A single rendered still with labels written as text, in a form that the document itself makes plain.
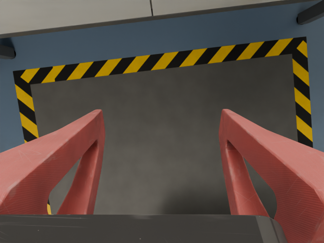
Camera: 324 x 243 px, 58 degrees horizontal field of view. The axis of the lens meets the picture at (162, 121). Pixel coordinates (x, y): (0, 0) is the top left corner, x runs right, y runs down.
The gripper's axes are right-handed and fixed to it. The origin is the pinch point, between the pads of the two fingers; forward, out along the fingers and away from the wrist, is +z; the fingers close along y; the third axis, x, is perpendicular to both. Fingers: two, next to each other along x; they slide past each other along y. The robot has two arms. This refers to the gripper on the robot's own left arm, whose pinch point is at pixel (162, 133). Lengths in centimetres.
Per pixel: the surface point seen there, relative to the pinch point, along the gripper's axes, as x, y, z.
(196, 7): 12, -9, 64
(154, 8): 11, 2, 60
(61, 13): 10, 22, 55
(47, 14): 10, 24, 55
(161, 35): 32, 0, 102
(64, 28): 17, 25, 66
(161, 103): 55, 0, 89
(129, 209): 93, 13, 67
